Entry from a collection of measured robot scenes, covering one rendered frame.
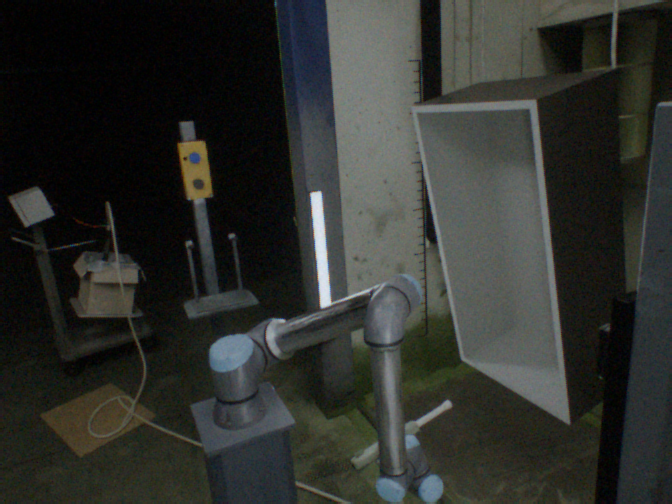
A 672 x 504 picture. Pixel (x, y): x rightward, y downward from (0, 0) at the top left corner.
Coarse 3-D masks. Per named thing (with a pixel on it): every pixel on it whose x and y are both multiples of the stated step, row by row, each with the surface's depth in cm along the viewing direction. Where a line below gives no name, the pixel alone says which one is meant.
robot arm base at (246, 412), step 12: (252, 396) 169; (216, 408) 170; (228, 408) 167; (240, 408) 167; (252, 408) 168; (264, 408) 173; (216, 420) 169; (228, 420) 168; (240, 420) 166; (252, 420) 168
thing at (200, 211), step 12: (180, 132) 230; (192, 132) 228; (192, 204) 239; (204, 204) 238; (204, 216) 239; (204, 228) 241; (204, 240) 242; (204, 252) 243; (204, 264) 245; (204, 276) 248; (216, 276) 249; (216, 288) 250; (216, 324) 255; (216, 336) 256
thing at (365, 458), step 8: (440, 408) 206; (448, 408) 207; (424, 416) 204; (432, 416) 204; (408, 424) 201; (416, 424) 200; (408, 432) 198; (416, 432) 200; (368, 448) 195; (376, 448) 193; (360, 456) 192; (368, 456) 191; (376, 456) 192; (360, 464) 190; (368, 464) 192; (376, 464) 192
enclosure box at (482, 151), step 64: (448, 128) 202; (512, 128) 198; (576, 128) 150; (448, 192) 209; (512, 192) 212; (576, 192) 156; (448, 256) 217; (512, 256) 228; (576, 256) 163; (512, 320) 246; (576, 320) 171; (512, 384) 211; (576, 384) 179
